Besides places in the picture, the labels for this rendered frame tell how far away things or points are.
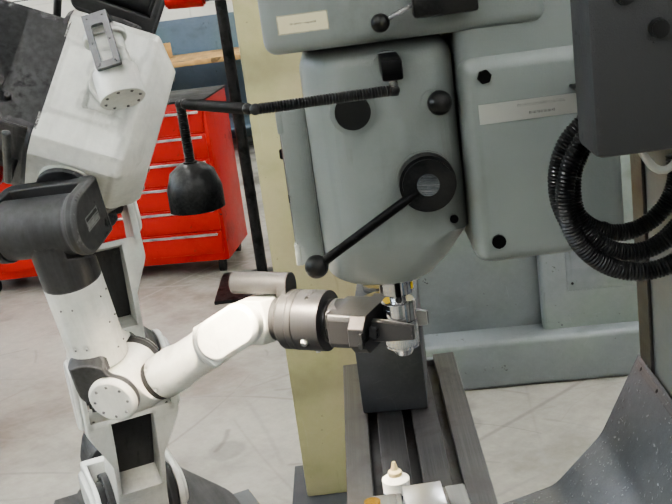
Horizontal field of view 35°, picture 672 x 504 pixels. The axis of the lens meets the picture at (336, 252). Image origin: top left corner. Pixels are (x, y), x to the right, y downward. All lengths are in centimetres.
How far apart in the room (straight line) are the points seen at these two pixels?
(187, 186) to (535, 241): 44
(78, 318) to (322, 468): 199
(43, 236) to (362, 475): 64
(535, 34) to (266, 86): 190
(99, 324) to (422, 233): 55
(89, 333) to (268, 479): 220
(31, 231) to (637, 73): 89
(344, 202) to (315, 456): 222
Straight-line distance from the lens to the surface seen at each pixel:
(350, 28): 128
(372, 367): 195
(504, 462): 371
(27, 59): 169
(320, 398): 342
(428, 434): 189
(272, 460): 391
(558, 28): 132
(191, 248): 616
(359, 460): 183
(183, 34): 1052
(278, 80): 315
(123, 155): 163
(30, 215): 159
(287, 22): 128
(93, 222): 161
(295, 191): 141
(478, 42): 130
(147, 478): 226
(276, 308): 153
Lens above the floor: 176
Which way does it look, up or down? 16 degrees down
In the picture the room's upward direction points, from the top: 8 degrees counter-clockwise
